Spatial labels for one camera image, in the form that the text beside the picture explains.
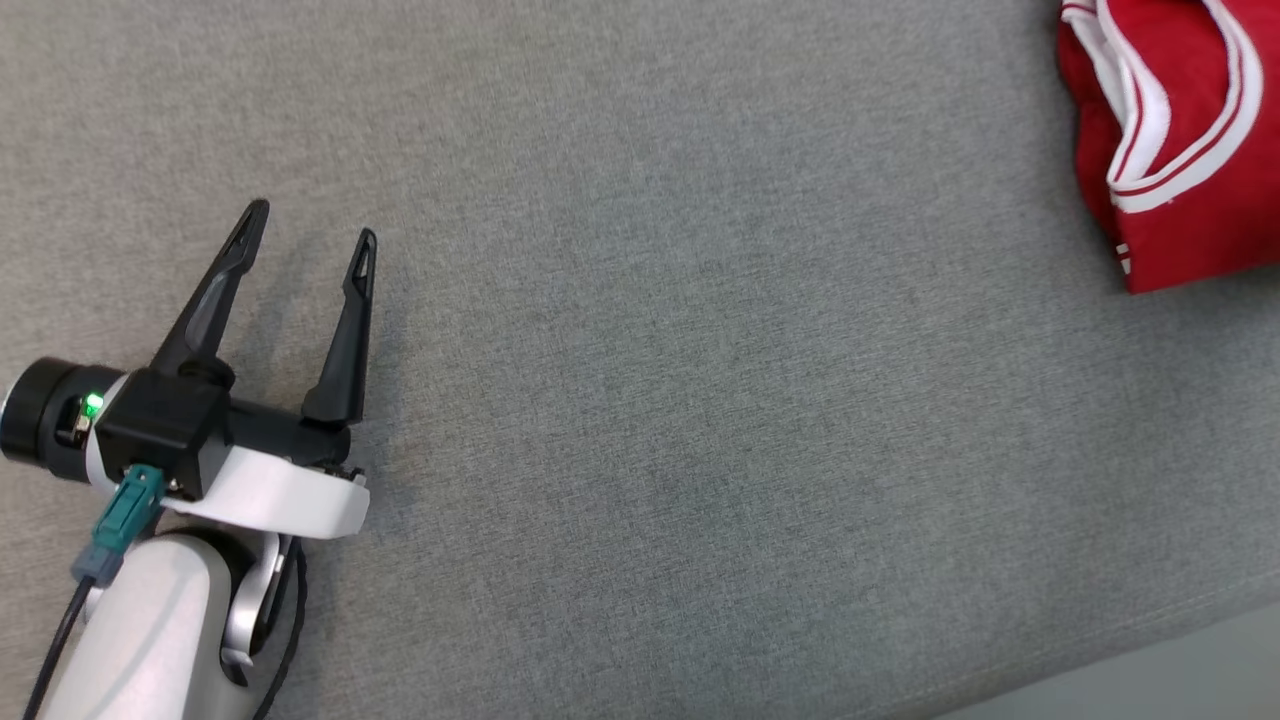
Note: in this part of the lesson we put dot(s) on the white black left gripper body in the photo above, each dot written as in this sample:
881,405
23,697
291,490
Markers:
290,495

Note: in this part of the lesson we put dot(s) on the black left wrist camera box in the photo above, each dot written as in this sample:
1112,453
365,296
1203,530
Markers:
165,430

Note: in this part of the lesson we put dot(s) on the red white basketball jersey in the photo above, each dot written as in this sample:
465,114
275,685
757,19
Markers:
1200,230

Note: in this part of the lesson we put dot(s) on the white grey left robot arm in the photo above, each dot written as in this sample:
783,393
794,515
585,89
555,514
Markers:
150,640

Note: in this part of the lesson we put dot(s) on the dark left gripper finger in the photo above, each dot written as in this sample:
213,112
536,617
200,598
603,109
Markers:
215,300
350,350

